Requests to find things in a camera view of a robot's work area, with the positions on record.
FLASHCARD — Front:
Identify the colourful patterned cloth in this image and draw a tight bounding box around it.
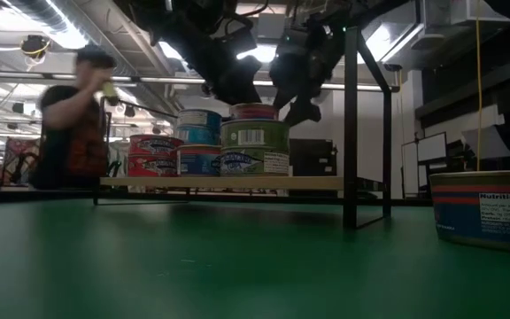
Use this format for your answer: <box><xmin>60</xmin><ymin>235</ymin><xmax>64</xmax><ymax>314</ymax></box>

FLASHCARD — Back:
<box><xmin>1</xmin><ymin>136</ymin><xmax>40</xmax><ymax>185</ymax></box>

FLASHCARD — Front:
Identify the red label seafood can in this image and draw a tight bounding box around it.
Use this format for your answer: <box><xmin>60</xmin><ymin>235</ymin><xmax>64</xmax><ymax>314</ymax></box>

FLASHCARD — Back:
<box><xmin>126</xmin><ymin>154</ymin><xmax>179</xmax><ymax>178</ymax></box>
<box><xmin>128</xmin><ymin>134</ymin><xmax>184</xmax><ymax>158</ymax></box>

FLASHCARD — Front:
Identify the large whiteboard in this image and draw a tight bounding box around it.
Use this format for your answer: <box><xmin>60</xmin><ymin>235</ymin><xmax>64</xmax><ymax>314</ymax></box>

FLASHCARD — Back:
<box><xmin>416</xmin><ymin>131</ymin><xmax>449</xmax><ymax>164</ymax></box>

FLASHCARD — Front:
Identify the person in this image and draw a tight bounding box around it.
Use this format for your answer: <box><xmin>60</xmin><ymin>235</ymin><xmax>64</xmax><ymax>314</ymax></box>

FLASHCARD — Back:
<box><xmin>28</xmin><ymin>43</ymin><xmax>120</xmax><ymax>191</ymax></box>

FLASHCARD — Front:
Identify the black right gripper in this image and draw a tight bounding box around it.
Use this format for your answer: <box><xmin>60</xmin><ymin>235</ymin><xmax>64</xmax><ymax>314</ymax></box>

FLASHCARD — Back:
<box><xmin>268</xmin><ymin>19</ymin><xmax>348</xmax><ymax>128</ymax></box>

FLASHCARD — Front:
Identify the silver ventilation duct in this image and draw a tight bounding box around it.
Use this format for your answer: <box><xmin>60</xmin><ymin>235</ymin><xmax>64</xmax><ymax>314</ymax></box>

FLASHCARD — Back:
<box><xmin>0</xmin><ymin>0</ymin><xmax>181</xmax><ymax>76</ymax></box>

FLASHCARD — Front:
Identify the wooden shelf black metal frame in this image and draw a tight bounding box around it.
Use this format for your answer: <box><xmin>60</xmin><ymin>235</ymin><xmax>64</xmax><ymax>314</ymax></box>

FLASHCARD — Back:
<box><xmin>93</xmin><ymin>26</ymin><xmax>397</xmax><ymax>230</ymax></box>

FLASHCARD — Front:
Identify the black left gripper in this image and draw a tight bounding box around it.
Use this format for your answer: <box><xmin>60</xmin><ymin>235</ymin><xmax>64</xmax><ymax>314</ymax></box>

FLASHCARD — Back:
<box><xmin>173</xmin><ymin>12</ymin><xmax>264</xmax><ymax>106</ymax></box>

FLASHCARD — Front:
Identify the small whiteboard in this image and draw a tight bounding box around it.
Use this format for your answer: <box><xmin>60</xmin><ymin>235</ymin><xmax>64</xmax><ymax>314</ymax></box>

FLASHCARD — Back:
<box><xmin>400</xmin><ymin>140</ymin><xmax>419</xmax><ymax>196</ymax></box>

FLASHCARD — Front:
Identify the blue red label can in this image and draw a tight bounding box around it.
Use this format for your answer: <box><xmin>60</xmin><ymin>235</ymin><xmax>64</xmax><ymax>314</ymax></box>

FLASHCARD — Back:
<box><xmin>429</xmin><ymin>170</ymin><xmax>510</xmax><ymax>255</ymax></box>
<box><xmin>175</xmin><ymin>144</ymin><xmax>223</xmax><ymax>178</ymax></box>
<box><xmin>229</xmin><ymin>102</ymin><xmax>280</xmax><ymax>121</ymax></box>

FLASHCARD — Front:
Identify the ceiling strip light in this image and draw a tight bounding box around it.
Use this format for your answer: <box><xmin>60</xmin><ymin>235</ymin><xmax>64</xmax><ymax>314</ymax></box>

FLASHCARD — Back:
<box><xmin>0</xmin><ymin>69</ymin><xmax>385</xmax><ymax>92</ymax></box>

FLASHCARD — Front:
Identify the yellow-green cup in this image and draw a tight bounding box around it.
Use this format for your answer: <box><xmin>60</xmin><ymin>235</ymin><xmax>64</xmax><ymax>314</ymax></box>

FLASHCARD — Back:
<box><xmin>102</xmin><ymin>82</ymin><xmax>120</xmax><ymax>106</ymax></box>

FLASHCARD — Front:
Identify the gold lid seafood can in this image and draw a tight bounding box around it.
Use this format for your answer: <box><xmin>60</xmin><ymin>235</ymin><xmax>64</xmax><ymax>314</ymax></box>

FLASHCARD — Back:
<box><xmin>219</xmin><ymin>147</ymin><xmax>291</xmax><ymax>178</ymax></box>

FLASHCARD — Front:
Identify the black cabinet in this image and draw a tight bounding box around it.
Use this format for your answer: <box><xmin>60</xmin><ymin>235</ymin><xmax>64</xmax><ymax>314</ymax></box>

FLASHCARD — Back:
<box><xmin>289</xmin><ymin>137</ymin><xmax>338</xmax><ymax>198</ymax></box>

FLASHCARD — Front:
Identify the black yellow ceiling reel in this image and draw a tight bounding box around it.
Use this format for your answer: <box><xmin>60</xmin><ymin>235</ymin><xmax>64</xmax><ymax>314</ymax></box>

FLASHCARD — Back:
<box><xmin>19</xmin><ymin>34</ymin><xmax>52</xmax><ymax>61</ymax></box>

